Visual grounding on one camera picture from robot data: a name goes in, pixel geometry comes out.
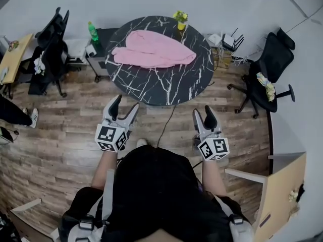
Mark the small white network box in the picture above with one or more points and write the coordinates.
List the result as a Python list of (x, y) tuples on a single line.
[(214, 39)]

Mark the person's right forearm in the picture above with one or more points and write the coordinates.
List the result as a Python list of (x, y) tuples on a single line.
[(214, 178)]

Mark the round black marble table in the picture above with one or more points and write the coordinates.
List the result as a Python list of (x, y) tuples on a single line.
[(156, 84)]

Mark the grey backpack harness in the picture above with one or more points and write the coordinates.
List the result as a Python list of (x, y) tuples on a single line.
[(109, 198)]

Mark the white plastic box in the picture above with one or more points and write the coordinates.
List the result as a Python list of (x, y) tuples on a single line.
[(75, 49)]

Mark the small cream flower bunch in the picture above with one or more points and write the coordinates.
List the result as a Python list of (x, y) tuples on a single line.
[(293, 195)]

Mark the black and green device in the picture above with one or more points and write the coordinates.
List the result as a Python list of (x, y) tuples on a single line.
[(6, 135)]

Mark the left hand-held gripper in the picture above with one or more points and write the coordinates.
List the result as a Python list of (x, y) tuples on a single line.
[(111, 137)]

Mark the yellow potted flower plant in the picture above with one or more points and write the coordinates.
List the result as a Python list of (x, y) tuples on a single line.
[(180, 17)]

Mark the pink sweatshirt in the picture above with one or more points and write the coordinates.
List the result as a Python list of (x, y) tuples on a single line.
[(151, 49)]

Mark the pale yellow flower bouquet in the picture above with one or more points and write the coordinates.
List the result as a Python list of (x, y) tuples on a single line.
[(267, 84)]

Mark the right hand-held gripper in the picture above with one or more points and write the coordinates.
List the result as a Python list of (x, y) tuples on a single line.
[(214, 147)]

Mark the light grey smartphone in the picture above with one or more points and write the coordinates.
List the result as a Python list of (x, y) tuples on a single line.
[(90, 50)]

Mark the wooden desk with white legs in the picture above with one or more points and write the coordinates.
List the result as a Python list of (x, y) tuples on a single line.
[(282, 190)]

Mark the green plastic bottle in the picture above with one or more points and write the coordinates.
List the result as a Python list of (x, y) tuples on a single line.
[(93, 33)]

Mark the light wooden desk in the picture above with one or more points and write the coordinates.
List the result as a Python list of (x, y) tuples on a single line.
[(15, 59)]

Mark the black mesh office chair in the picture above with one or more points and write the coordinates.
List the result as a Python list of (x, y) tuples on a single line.
[(53, 49), (275, 52)]

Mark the white router with black antennas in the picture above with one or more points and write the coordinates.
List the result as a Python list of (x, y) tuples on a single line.
[(229, 40)]

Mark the small colourful flower bunch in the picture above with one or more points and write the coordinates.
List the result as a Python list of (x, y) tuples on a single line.
[(13, 45)]

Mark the person's left forearm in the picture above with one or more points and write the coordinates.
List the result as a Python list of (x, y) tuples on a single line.
[(103, 168)]

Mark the white flower bunch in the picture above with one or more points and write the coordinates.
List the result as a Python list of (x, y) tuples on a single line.
[(39, 64)]

